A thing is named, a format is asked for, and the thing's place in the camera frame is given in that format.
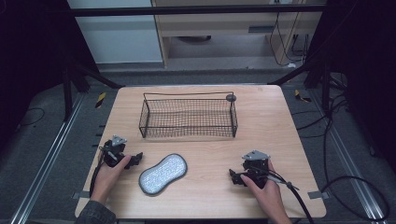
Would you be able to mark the black metal stand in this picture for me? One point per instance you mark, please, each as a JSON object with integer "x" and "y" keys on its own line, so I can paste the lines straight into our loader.
{"x": 67, "y": 93}
{"x": 326, "y": 90}

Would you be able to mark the black curtain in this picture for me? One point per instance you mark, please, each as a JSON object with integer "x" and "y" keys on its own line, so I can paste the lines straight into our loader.
{"x": 31, "y": 62}
{"x": 367, "y": 62}

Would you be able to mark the black horizontal frame bar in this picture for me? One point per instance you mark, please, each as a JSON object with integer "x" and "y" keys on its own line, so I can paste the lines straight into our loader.
{"x": 186, "y": 10}

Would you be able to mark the white cabinet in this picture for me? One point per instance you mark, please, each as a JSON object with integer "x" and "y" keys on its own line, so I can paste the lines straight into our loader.
{"x": 118, "y": 40}

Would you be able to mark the light wooden shelf unit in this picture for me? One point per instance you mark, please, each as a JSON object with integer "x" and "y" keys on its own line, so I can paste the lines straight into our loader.
{"x": 218, "y": 23}

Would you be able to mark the grey tape piece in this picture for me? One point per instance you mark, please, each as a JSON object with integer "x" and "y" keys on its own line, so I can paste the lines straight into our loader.
{"x": 80, "y": 195}
{"x": 318, "y": 195}

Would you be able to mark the yellow black striped tape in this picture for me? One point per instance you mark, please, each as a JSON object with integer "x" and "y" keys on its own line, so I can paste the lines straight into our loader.
{"x": 100, "y": 100}
{"x": 301, "y": 97}

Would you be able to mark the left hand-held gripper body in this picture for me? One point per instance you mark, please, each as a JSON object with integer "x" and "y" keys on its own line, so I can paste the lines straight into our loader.
{"x": 114, "y": 152}

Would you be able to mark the person's right hand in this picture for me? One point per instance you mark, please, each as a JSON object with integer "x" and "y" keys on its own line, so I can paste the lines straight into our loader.
{"x": 269, "y": 197}

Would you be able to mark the grey oval scrubbing pad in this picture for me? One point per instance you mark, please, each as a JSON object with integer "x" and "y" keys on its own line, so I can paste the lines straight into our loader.
{"x": 162, "y": 174}

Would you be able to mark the person's left hand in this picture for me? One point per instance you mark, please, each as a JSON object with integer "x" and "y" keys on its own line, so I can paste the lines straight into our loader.
{"x": 107, "y": 179}

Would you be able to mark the aluminium floor rail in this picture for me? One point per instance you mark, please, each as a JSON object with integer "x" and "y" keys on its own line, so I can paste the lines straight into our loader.
{"x": 46, "y": 161}
{"x": 351, "y": 168}

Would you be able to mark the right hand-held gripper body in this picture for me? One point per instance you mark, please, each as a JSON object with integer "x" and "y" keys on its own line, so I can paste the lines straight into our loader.
{"x": 257, "y": 168}

